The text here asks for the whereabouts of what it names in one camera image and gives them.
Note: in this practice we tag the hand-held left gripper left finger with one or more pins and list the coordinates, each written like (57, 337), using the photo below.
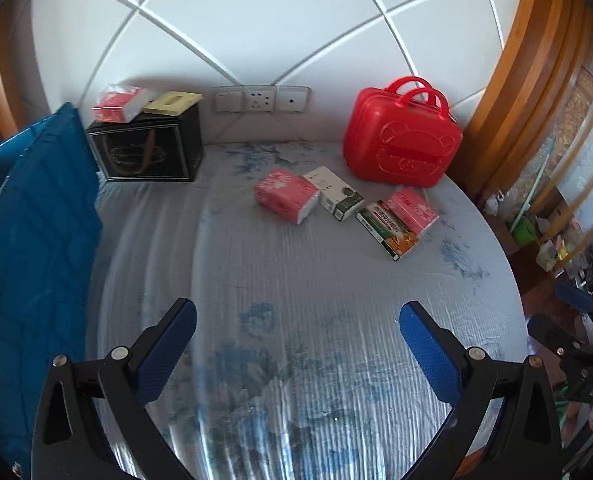
(166, 355)

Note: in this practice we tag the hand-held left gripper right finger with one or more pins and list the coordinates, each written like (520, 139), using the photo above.
(429, 355)

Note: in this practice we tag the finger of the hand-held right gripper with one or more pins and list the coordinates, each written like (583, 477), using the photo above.
(576, 297)
(551, 332)

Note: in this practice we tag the green and orange toothpaste box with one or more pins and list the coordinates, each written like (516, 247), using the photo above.
(386, 227)

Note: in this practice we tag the small pink tissue pack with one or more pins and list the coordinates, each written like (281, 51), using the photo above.
(411, 207)

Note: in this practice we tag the blue plastic crate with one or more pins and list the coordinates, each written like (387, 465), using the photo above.
(36, 260)

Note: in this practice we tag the white and green box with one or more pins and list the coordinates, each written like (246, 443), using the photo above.
(326, 185)

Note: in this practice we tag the large pink tissue pack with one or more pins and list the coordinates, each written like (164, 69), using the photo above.
(286, 190)

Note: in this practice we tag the green bag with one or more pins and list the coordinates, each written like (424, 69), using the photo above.
(525, 231)

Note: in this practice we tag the blue patterned bed sheet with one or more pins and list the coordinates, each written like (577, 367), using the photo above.
(301, 285)

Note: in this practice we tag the black gift box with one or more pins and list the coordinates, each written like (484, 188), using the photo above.
(141, 150)

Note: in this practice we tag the red hard-shell suitcase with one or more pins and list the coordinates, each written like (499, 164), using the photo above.
(401, 150)

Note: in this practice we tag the yellow flat box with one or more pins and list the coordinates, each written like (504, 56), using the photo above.
(171, 102)

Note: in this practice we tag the white wall switch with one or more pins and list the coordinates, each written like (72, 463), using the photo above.
(229, 100)

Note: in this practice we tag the white wall socket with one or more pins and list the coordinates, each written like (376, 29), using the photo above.
(261, 100)

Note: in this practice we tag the white wall outlet plate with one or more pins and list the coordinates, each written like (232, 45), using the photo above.
(293, 100)

